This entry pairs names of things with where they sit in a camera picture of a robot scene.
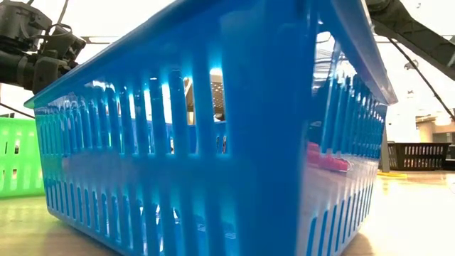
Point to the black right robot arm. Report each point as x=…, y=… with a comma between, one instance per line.
x=409, y=32

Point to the blue plastic basket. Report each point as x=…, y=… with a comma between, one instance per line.
x=249, y=160

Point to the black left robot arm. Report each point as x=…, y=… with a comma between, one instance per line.
x=14, y=69

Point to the green plastic basket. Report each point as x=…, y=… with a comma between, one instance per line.
x=21, y=160

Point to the black plastic basket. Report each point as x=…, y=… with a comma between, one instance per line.
x=419, y=156

